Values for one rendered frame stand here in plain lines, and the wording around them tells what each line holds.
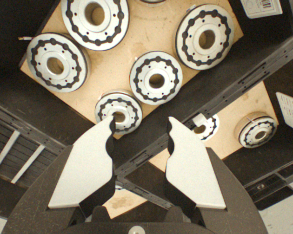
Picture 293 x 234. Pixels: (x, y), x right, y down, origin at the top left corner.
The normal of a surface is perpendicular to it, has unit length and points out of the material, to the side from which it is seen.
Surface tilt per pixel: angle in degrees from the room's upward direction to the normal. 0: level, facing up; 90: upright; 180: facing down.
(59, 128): 90
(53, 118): 90
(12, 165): 0
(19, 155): 0
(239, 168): 90
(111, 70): 0
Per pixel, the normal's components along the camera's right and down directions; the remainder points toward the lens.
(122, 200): 0.07, 0.51
